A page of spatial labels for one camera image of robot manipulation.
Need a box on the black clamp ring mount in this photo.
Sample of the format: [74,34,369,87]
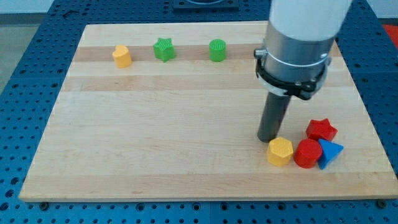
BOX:
[254,48,331,100]

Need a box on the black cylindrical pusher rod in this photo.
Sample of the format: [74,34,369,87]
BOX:
[257,93,291,142]

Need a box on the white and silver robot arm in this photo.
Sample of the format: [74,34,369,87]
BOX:
[254,0,352,142]

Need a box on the red star block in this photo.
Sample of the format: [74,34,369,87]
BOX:
[305,118,338,141]

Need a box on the yellow hexagon block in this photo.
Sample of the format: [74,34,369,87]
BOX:
[267,137,294,167]

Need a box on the red cylinder block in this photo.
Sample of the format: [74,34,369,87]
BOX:
[294,139,323,169]

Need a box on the blue triangle block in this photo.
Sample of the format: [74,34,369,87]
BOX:
[318,139,344,170]

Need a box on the green cylinder block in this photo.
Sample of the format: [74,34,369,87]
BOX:
[209,39,226,62]

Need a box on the green star block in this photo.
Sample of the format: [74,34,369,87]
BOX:
[153,38,176,62]

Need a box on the light wooden board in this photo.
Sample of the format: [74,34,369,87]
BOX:
[19,21,397,202]

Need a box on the yellow heart block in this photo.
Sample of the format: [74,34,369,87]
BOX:
[112,45,132,68]

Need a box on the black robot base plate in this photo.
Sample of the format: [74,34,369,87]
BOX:
[170,0,239,11]

